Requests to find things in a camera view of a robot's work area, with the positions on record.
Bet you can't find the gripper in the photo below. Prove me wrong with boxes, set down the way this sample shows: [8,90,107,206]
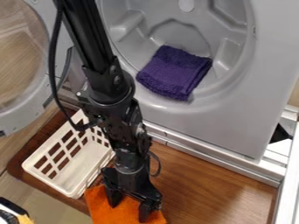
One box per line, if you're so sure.
[100,148,164,224]

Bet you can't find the orange cloth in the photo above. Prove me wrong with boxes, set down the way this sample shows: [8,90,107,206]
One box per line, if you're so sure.
[82,183,169,224]

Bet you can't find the purple cloth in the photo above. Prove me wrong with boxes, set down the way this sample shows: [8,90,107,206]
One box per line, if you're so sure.
[134,45,214,102]

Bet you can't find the white basket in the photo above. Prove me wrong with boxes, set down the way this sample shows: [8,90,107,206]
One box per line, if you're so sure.
[21,108,117,200]

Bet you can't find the washing machine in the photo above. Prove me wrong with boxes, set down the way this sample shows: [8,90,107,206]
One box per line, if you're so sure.
[0,0,299,161]

